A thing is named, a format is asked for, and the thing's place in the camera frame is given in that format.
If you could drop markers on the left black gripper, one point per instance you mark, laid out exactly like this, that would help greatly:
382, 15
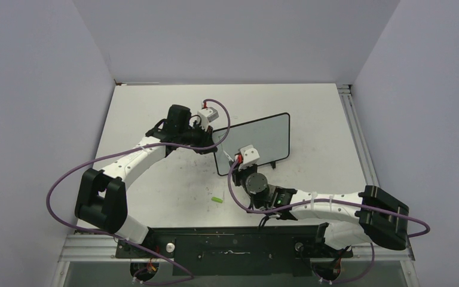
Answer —
205, 136

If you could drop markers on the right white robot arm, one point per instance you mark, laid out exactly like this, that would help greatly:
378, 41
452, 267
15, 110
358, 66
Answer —
369, 216

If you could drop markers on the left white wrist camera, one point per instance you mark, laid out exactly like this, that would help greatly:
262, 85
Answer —
207, 115

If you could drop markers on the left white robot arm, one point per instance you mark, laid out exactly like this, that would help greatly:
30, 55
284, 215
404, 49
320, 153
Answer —
102, 196

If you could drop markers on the white whiteboard marker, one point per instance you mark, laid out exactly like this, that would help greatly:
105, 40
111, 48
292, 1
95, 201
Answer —
229, 157

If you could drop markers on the green marker cap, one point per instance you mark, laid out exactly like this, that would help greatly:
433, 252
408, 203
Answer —
217, 200

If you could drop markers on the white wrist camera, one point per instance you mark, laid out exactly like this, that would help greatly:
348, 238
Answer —
249, 156
207, 115

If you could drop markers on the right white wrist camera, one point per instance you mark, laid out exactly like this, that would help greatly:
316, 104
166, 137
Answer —
249, 156

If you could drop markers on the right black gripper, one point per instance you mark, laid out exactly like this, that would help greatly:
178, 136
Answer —
238, 173

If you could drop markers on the aluminium rail right side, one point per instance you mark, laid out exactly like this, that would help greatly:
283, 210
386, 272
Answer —
348, 104

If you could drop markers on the aluminium front frame rail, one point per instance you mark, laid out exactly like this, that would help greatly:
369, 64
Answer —
99, 248

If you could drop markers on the black framed small whiteboard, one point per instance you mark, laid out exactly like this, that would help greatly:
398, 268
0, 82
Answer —
269, 135

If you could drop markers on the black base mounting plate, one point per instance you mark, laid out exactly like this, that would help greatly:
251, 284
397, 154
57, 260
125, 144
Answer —
246, 251

